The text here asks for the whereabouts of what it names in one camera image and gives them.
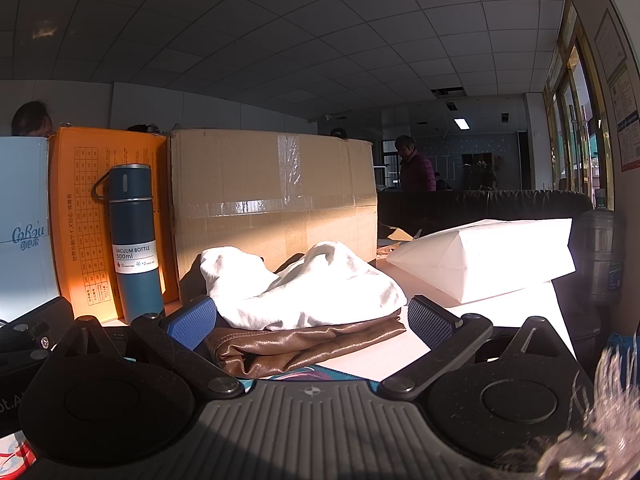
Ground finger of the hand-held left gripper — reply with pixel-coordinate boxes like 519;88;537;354
0;296;76;361

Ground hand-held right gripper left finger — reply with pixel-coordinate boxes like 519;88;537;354
47;296;246;400

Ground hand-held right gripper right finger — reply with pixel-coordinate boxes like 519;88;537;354
377;296;576;401

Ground white t-shirt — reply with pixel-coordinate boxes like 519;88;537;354
200;241;408;332

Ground white paper bag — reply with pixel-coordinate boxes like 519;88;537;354
386;218;576;306

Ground brown satin garment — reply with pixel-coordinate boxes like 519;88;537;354
202;309;407;380

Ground blue vacuum bottle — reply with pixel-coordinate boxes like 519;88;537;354
91;163;166;326

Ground orange cardboard box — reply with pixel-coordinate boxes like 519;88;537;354
47;126;181;326

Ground dark sofa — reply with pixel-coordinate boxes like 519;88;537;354
377;189;593;261

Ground red printed table mat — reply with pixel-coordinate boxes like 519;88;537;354
0;364;377;467

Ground light blue cardboard box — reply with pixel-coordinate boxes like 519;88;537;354
0;136;61;322

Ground brown cardboard box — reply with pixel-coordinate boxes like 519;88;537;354
167;128;379;306

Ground large water jug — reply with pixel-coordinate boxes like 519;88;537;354
570;190;626;356

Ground person's fur-trimmed sleeve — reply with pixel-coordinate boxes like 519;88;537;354
495;335;640;480

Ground person head at left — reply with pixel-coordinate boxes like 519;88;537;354
11;101;56;139

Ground wall poster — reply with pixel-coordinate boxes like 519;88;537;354
595;10;628;81
609;67;640;173

